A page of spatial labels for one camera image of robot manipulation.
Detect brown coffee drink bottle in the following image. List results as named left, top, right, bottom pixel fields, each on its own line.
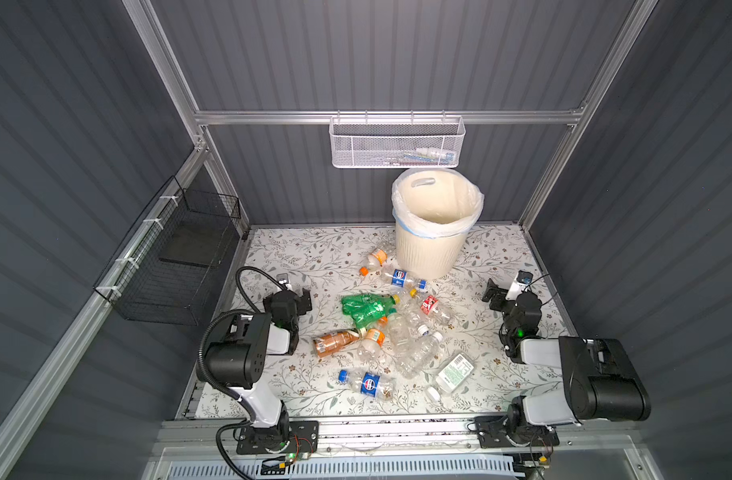
left=313, top=329, right=360, bottom=358

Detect green soda bottle yellow cap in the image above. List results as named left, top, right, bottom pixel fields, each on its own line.
left=341, top=293, right=400, bottom=324

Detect bottle green label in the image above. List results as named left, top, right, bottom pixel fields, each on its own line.
left=425, top=352, right=475, bottom=403

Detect clear bottle red label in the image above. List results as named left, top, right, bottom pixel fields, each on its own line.
left=419, top=294, right=454, bottom=326

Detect Pepsi bottle blue cap front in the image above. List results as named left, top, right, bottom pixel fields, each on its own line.
left=335, top=369, right=395, bottom=401

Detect large clear bottle white cap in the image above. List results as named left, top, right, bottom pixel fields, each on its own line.
left=396, top=331, right=444, bottom=378

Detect clear bottle orange label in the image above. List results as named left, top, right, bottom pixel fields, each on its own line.
left=356, top=327, right=385, bottom=362

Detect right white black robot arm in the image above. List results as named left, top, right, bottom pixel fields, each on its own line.
left=482, top=271, right=652, bottom=447

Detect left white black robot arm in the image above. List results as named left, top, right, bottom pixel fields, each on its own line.
left=196, top=288, right=312, bottom=429

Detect Pepsi bottle near bin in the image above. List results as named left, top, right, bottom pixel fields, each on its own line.
left=378, top=267, right=428, bottom=292

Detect white ribbed trash bin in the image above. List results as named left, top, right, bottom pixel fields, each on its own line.
left=391, top=168, right=485, bottom=280

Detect small bottle orange cap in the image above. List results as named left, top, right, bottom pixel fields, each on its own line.
left=359, top=247, right=391, bottom=276

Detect items in white basket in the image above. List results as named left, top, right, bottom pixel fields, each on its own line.
left=378, top=147, right=458, bottom=167

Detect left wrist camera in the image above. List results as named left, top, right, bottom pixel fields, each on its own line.
left=277, top=273, right=294, bottom=290

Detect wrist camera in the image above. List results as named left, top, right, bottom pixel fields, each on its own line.
left=277, top=273, right=294, bottom=290
left=505, top=270, right=534, bottom=301

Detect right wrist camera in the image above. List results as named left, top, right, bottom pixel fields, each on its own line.
left=505, top=270, right=534, bottom=301

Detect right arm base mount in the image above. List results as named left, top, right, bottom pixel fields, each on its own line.
left=473, top=414, right=560, bottom=449

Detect black wire wall basket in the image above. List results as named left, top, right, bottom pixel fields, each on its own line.
left=94, top=179, right=242, bottom=327

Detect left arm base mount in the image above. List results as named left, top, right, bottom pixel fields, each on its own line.
left=235, top=421, right=320, bottom=455

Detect aluminium front rail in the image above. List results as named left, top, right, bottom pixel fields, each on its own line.
left=152, top=413, right=642, bottom=457

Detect white wire wall basket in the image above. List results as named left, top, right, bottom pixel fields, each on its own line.
left=328, top=114, right=466, bottom=169

